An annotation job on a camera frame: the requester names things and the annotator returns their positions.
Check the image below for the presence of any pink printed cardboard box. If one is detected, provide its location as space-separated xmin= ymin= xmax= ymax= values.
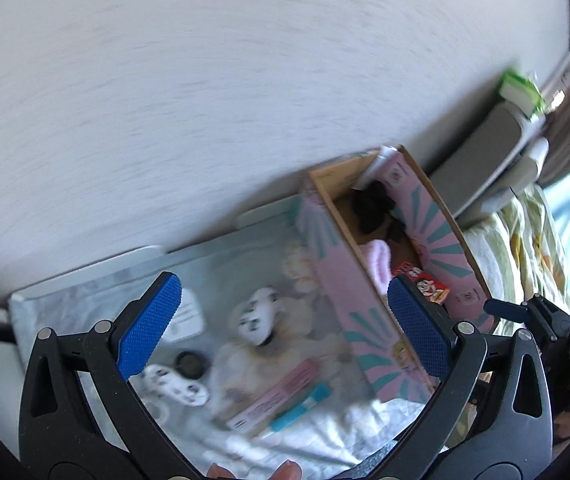
xmin=295 ymin=144 xmax=496 ymax=406

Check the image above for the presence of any yellow green blanket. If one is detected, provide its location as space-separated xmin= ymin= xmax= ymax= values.
xmin=460 ymin=185 xmax=570 ymax=341

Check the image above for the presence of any red milk carton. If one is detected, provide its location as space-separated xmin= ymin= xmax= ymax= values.
xmin=392 ymin=260 xmax=452 ymax=306

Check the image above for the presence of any black scrunchie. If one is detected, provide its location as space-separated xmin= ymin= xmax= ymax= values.
xmin=350 ymin=180 xmax=396 ymax=235

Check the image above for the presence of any person's left hand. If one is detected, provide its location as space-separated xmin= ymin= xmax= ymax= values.
xmin=205 ymin=459 xmax=303 ymax=480

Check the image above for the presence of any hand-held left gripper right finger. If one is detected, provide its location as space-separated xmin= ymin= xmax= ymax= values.
xmin=370 ymin=274 xmax=553 ymax=480

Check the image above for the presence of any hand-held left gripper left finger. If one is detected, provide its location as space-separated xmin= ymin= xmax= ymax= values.
xmin=18 ymin=271 xmax=201 ymax=480

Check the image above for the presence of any blue tube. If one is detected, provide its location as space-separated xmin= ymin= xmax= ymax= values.
xmin=270 ymin=384 xmax=332 ymax=433

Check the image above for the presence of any pink fluffy sock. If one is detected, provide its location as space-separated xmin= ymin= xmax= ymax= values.
xmin=365 ymin=240 xmax=393 ymax=296

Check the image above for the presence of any white earphone case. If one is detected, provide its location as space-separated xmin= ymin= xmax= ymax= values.
xmin=167 ymin=290 xmax=205 ymax=341

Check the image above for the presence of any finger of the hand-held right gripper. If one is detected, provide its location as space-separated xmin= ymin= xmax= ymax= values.
xmin=484 ymin=298 xmax=533 ymax=322

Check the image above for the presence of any long pink box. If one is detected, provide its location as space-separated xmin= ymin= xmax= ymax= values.
xmin=225 ymin=360 xmax=323 ymax=433

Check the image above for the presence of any green tissue packet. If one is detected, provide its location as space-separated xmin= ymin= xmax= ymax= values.
xmin=500 ymin=67 xmax=548 ymax=121

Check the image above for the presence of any white panda print sock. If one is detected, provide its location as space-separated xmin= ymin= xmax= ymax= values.
xmin=235 ymin=287 xmax=282 ymax=347
xmin=140 ymin=364 xmax=211 ymax=408

